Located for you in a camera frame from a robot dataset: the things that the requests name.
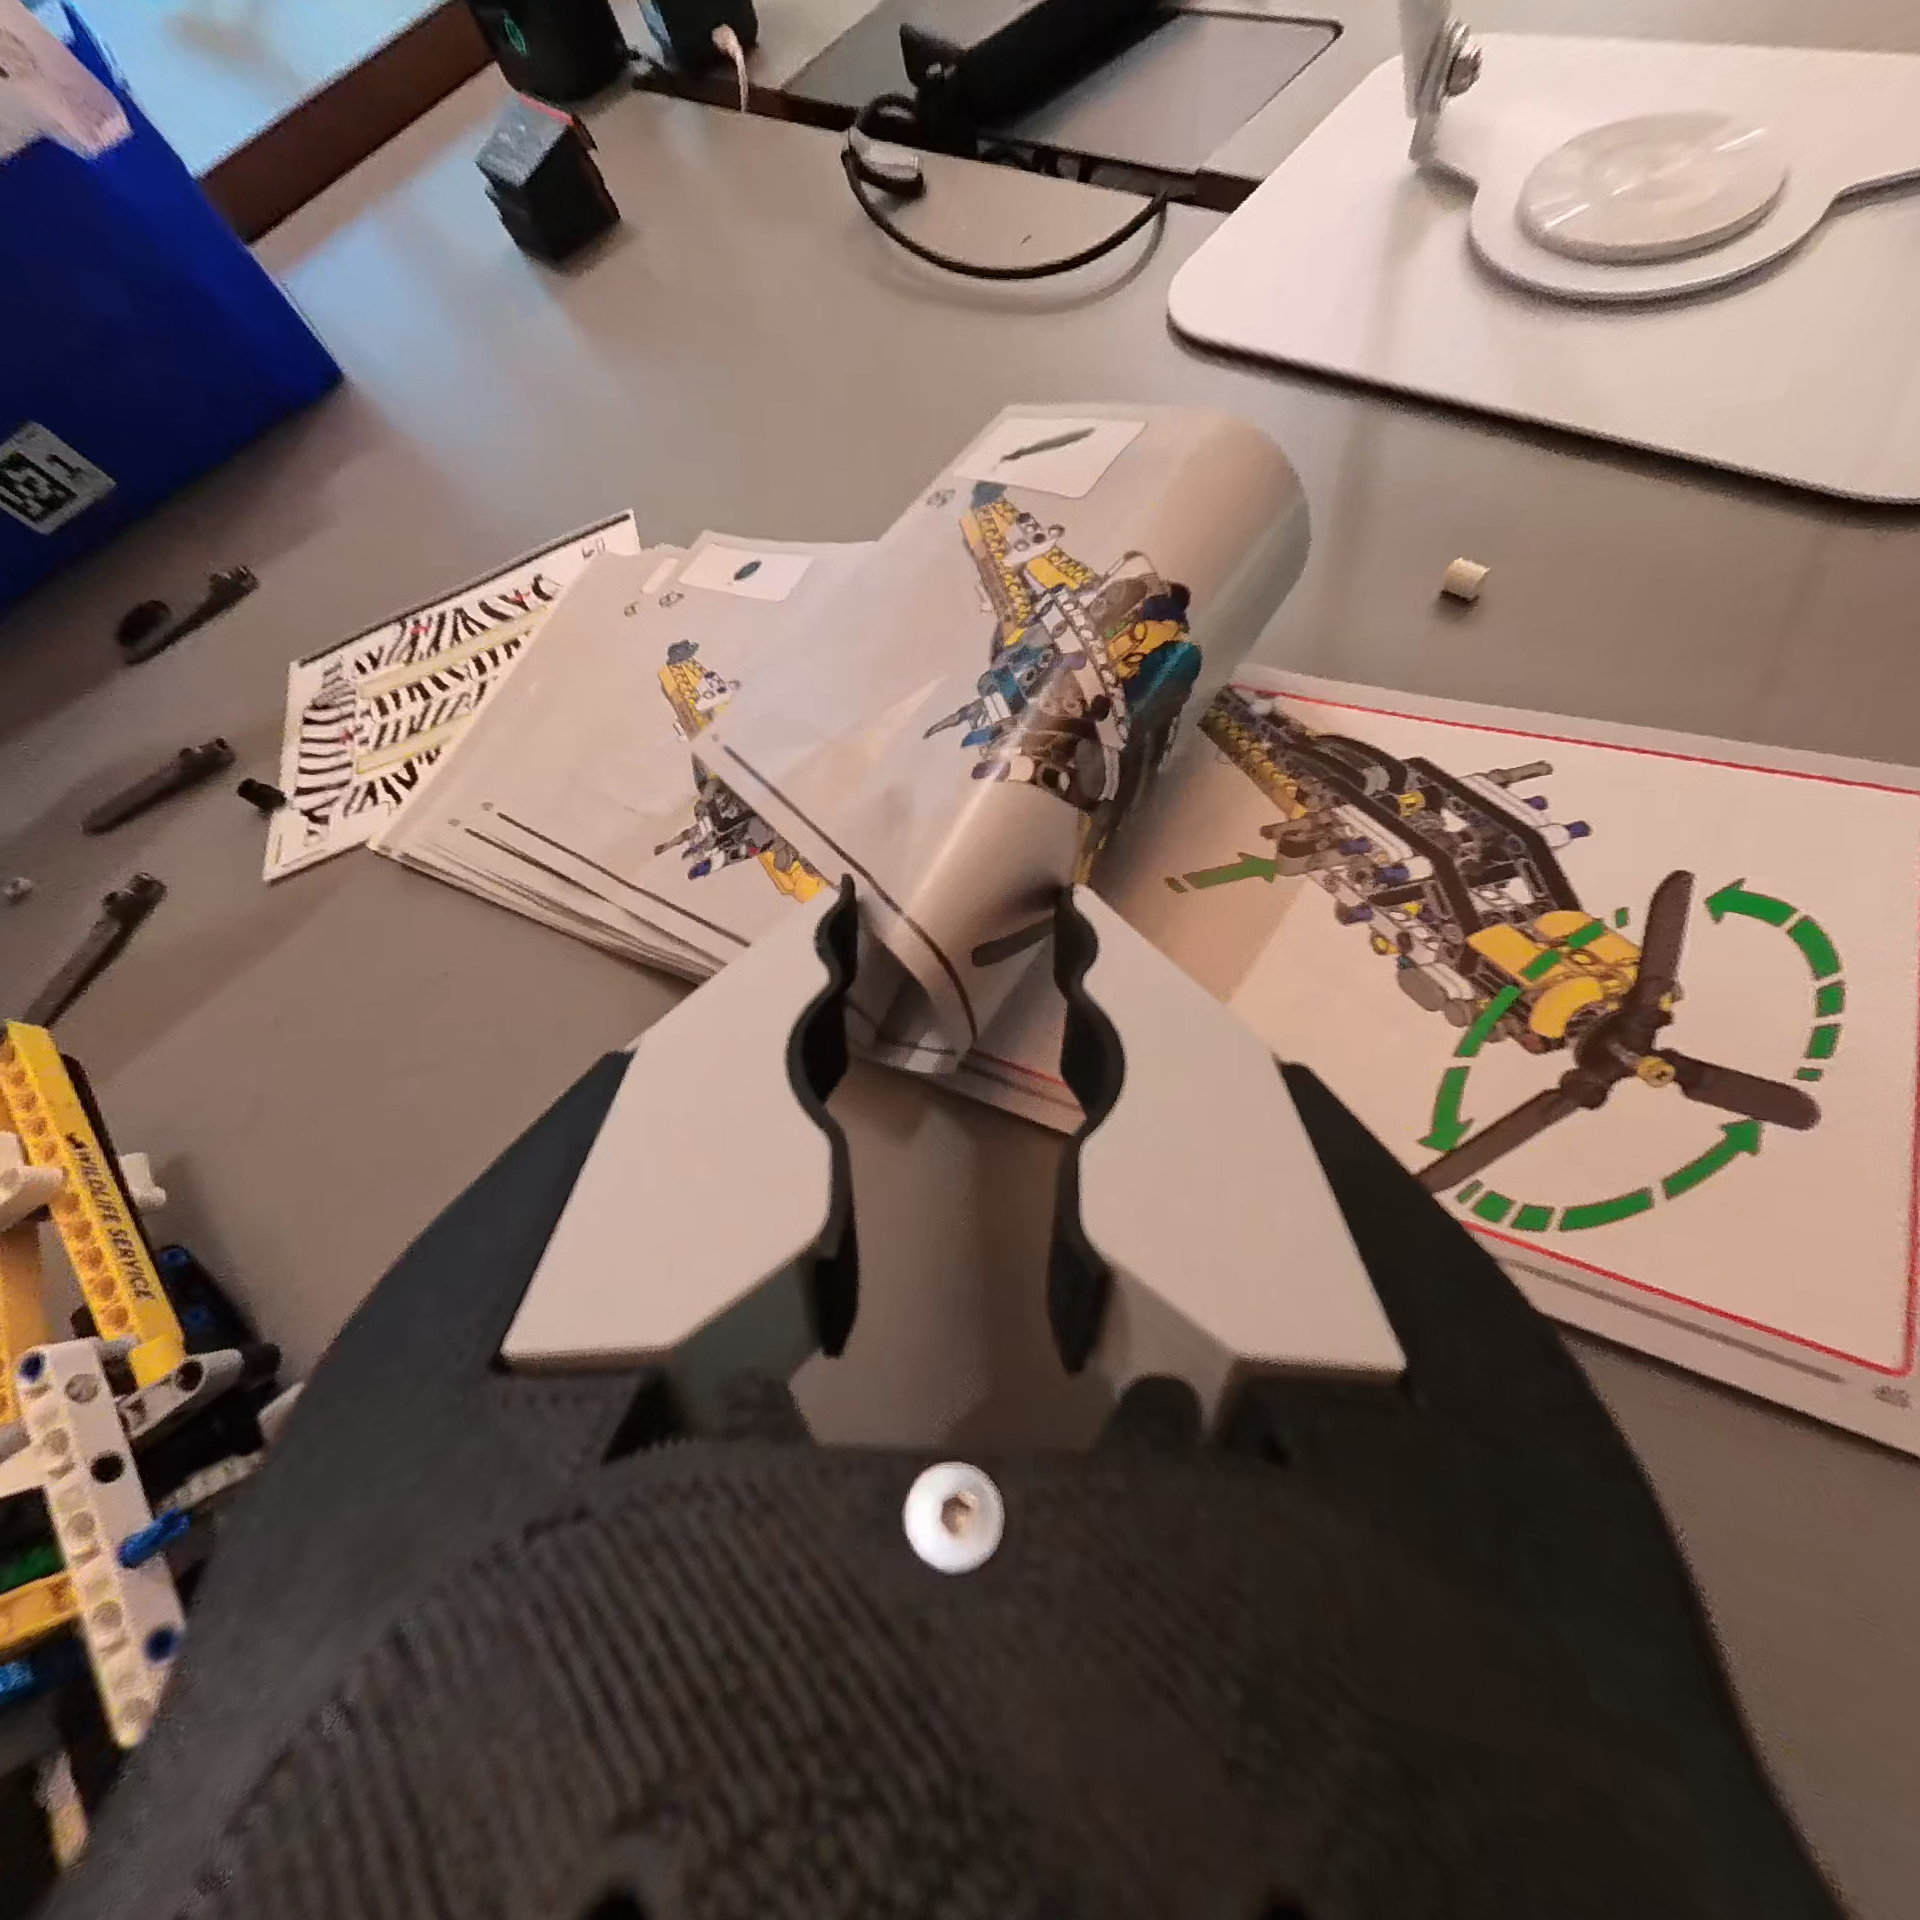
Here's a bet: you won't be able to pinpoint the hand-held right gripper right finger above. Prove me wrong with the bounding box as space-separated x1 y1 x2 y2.
1049 883 1408 1426

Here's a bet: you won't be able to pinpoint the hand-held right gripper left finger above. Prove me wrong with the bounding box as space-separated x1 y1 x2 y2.
499 874 869 1420

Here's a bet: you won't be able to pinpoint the lego instruction booklet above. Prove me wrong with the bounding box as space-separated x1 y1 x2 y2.
369 402 1920 1455

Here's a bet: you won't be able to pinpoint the partly built lego model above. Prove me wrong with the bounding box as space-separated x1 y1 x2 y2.
0 1020 296 1869

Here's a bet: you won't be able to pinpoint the long black lego axle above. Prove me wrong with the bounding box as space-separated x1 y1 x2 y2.
24 874 170 1029

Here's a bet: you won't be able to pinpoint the black lego axle piece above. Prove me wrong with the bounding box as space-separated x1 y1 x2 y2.
83 738 237 837

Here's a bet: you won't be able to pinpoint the black lego connector piece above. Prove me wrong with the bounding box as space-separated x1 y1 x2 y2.
116 567 260 664

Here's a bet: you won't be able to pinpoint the zebra striped sticker sheet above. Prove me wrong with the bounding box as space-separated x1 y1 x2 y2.
264 510 648 884

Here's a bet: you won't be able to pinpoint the silver monitor stand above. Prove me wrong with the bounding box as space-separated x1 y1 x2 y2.
1169 0 1920 506

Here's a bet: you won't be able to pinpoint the blue plastic bin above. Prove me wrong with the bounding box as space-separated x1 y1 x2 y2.
0 0 347 607

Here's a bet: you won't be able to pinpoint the black battery cube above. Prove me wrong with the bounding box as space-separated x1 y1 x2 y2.
465 0 634 104
477 103 621 256
651 0 760 74

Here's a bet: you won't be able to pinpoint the white paper bags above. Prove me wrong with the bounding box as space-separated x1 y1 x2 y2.
0 0 137 160

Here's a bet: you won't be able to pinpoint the black power adapter with cable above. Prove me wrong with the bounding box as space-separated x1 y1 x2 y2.
756 12 1345 195

